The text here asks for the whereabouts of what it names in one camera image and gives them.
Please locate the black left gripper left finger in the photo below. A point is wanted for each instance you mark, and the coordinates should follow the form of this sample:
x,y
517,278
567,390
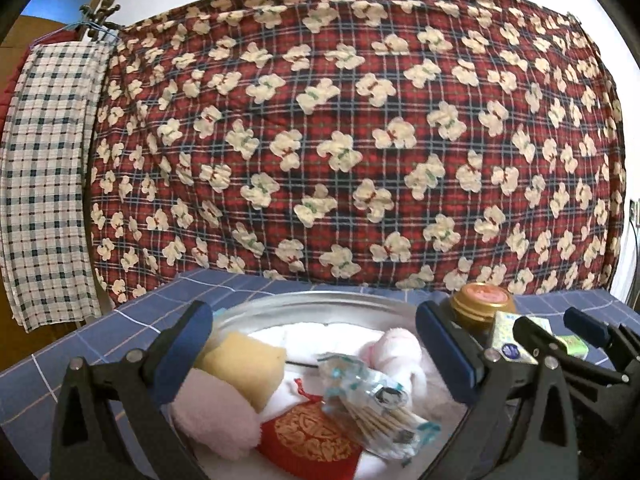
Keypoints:
x,y
86,442

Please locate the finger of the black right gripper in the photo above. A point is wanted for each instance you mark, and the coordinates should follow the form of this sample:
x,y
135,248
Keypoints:
x,y
617,342
540,344

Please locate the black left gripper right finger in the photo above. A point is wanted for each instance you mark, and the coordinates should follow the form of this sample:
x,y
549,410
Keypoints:
x,y
519,423

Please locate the green tissue pack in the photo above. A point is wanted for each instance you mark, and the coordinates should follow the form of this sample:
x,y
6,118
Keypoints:
x,y
575,346

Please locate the pink towel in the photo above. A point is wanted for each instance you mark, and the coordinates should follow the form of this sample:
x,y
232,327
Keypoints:
x,y
212,413

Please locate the yellow sponge block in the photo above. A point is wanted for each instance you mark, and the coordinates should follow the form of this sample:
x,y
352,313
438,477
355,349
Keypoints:
x,y
252,367

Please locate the pink plush glove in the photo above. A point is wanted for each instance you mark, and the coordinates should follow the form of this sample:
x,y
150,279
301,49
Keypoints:
x,y
398,355

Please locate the cotton swab bag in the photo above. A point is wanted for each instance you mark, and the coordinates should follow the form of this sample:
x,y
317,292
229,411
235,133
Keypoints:
x,y
372,409

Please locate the red gold embroidered pouch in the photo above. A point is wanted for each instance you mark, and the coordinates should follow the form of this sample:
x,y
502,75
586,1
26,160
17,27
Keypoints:
x,y
306,443

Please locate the blue dotted tissue box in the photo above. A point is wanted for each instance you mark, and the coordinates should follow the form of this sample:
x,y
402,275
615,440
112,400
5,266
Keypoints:
x,y
501,339

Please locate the gold round tin lid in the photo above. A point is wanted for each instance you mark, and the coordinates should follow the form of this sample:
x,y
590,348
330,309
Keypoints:
x,y
475,306

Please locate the blue plaid tablecloth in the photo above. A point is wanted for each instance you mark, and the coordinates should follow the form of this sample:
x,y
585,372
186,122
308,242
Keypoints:
x,y
29,390

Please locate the green checked hanging cloth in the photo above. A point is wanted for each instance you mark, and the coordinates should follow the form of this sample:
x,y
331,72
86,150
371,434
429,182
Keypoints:
x,y
45,263

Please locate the round metal tin container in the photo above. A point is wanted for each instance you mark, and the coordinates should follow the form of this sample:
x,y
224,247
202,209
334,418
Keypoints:
x,y
376,313

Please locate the red plaid bear blanket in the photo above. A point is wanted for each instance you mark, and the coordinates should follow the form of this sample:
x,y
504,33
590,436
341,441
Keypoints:
x,y
410,144

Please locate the clothes hanger hook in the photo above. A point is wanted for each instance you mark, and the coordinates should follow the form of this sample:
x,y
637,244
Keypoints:
x,y
96,24

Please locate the wall power socket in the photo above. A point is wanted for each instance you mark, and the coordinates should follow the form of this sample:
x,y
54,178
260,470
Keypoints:
x,y
634,213

